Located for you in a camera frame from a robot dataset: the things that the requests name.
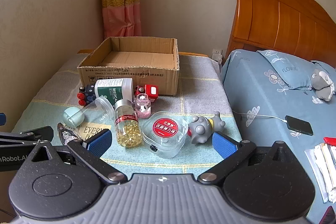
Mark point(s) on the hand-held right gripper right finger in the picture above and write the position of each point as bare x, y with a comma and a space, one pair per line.
223, 144

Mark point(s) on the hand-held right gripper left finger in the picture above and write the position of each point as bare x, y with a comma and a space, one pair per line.
97, 142

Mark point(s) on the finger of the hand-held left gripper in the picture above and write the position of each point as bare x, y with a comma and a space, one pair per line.
2, 119
36, 132

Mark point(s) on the grey rubber animal toy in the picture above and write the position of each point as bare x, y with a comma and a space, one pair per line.
200, 128

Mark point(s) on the clear plastic jar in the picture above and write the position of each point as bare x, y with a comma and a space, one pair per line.
101, 108

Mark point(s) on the glass bottle yellow capsules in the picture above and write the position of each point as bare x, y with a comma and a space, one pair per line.
127, 124

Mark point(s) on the mint green lid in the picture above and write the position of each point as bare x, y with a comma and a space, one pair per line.
73, 116

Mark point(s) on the white bottle green label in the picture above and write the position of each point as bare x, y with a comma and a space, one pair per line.
113, 91

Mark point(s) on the clear container red label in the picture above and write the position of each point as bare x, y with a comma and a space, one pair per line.
165, 134

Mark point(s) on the brown cardboard box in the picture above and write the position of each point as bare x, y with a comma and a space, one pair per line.
126, 77

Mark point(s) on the beige printed card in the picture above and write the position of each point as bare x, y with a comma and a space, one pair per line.
93, 130

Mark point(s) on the small pink bottle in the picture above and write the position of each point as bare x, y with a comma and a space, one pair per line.
142, 107

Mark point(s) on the blue floral bed sheet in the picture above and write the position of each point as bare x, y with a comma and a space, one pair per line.
262, 98

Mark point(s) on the red toy car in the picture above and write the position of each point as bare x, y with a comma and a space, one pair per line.
149, 91

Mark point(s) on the dark smartphone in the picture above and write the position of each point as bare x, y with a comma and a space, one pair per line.
299, 125

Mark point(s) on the blue floral pillow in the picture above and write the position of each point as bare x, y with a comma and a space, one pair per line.
288, 69

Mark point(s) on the stack of papers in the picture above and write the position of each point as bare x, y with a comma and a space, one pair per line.
321, 169

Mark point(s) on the red object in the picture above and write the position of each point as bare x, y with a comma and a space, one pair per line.
330, 140

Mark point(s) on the grey plush toy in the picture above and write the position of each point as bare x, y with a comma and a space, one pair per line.
321, 82

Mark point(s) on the wooden bed headboard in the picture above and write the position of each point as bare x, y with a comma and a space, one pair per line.
278, 16

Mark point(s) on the white wall socket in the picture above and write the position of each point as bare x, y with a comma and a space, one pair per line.
217, 54

